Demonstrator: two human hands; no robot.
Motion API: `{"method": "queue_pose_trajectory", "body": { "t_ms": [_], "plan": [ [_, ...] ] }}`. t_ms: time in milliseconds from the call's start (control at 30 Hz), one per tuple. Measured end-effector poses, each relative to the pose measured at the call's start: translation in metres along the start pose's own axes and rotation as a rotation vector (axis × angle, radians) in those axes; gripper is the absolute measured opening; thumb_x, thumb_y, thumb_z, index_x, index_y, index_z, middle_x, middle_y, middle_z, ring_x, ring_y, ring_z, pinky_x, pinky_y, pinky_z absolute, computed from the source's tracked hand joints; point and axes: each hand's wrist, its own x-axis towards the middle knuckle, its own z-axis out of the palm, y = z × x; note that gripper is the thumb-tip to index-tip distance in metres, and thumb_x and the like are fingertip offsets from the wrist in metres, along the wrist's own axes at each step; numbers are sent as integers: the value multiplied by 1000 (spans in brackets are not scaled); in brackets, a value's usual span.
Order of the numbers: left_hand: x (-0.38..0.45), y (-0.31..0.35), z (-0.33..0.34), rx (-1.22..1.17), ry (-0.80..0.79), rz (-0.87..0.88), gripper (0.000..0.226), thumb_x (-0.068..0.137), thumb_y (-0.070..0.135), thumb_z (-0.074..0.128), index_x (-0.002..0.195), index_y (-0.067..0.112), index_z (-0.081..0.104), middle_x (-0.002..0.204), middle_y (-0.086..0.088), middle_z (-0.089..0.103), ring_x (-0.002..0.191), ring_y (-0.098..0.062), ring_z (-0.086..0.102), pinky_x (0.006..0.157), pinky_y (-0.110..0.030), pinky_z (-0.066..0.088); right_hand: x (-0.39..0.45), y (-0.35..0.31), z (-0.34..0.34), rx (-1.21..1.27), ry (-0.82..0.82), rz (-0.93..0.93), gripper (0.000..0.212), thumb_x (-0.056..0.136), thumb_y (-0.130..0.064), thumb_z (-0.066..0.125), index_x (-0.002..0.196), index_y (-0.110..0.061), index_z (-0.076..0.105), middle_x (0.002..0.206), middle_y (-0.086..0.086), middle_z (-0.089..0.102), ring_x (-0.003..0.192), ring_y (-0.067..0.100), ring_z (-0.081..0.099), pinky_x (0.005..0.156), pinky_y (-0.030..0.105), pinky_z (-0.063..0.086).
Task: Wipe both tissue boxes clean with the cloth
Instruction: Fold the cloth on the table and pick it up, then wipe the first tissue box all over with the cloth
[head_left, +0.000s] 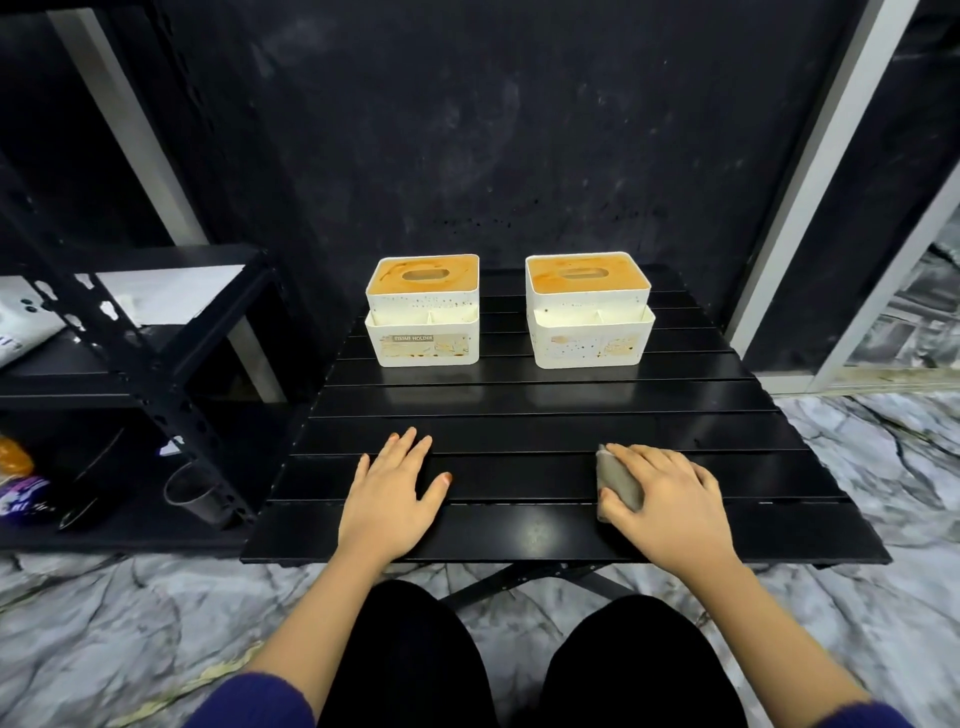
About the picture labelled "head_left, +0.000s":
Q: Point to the person's black trousers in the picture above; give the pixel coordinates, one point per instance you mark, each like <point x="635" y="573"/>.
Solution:
<point x="405" y="660"/>

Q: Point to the purple snack packet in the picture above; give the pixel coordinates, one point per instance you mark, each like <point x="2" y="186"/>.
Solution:
<point x="22" y="499"/>

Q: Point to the person's left hand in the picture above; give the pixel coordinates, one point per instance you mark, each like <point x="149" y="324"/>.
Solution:
<point x="386" y="517"/>

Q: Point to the person's right hand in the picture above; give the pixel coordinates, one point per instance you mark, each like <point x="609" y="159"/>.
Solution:
<point x="682" y="517"/>

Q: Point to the grey cleaning cloth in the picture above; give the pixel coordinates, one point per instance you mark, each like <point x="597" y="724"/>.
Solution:
<point x="619" y="480"/>

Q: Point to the person's left forearm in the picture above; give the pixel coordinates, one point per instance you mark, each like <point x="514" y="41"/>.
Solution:
<point x="322" y="630"/>

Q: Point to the black metal shelf rack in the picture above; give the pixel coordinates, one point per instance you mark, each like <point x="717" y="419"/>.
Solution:
<point x="142" y="390"/>

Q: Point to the white board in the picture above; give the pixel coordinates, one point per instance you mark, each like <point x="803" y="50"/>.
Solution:
<point x="195" y="292"/>

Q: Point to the grey metal cup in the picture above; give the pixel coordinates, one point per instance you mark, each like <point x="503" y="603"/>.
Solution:
<point x="195" y="499"/>

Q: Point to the white door frame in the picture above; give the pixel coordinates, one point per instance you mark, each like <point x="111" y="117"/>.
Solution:
<point x="825" y="172"/>

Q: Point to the white frame post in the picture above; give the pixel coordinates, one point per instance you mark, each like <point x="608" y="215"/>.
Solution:
<point x="127" y="127"/>

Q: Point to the black table leg frame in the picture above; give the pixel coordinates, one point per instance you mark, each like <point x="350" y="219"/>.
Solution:
<point x="487" y="581"/>

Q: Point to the person's purple sweater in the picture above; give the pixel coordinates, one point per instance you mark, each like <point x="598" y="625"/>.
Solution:
<point x="255" y="705"/>

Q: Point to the person's right forearm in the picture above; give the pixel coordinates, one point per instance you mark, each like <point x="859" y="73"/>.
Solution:
<point x="772" y="637"/>

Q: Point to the white handheld controller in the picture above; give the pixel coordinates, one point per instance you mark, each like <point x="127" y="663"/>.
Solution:
<point x="22" y="330"/>

